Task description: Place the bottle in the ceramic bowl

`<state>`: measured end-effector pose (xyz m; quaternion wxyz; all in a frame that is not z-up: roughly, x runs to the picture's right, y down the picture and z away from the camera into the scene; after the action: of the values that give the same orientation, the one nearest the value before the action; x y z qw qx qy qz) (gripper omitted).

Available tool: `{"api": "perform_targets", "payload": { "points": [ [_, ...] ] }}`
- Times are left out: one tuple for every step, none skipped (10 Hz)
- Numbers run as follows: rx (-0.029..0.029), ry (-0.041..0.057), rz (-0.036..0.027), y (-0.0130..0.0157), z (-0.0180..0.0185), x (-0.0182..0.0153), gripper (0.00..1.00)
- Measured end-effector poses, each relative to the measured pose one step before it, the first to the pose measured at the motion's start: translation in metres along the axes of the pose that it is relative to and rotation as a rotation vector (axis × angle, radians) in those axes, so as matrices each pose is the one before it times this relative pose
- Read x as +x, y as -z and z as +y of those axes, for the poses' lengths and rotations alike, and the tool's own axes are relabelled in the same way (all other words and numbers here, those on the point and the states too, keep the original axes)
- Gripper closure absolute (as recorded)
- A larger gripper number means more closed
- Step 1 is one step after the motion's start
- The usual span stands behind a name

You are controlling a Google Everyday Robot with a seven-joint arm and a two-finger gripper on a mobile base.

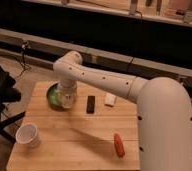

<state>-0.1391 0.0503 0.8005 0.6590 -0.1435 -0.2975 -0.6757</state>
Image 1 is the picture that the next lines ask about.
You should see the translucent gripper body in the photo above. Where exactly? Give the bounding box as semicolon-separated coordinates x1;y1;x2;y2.
57;83;77;109

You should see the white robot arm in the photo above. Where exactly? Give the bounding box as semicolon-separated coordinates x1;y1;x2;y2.
53;51;192;171

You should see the green ceramic bowl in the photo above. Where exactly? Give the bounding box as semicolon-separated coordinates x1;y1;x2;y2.
46;83;68;111

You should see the white bottle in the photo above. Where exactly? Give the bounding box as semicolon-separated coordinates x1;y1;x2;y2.
104;93;117;107

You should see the black rectangular block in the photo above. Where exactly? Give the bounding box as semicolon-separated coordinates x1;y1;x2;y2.
86;96;95;114

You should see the white paper cup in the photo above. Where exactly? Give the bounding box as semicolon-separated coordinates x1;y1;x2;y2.
16;123;41;147

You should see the red carrot toy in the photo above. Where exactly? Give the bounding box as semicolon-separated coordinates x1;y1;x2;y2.
114;134;125;157

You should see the black cable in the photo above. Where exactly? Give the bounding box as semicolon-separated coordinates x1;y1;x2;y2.
14;39;33;80

